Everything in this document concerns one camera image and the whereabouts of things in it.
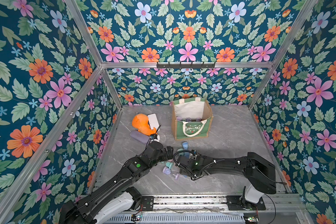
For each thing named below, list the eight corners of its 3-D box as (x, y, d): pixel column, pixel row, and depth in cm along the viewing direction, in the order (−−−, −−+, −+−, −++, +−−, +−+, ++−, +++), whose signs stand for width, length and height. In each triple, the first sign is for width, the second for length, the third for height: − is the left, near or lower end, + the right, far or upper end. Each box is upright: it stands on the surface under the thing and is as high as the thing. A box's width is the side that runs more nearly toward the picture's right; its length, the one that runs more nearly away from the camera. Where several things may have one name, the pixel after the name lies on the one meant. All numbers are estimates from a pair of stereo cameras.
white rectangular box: (150, 131, 105) (149, 127, 102) (147, 118, 114) (146, 114, 110) (160, 128, 107) (159, 125, 103) (156, 116, 115) (156, 112, 112)
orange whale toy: (132, 125, 109) (129, 118, 102) (145, 117, 114) (143, 110, 108) (147, 140, 100) (144, 134, 94) (159, 131, 106) (158, 124, 99)
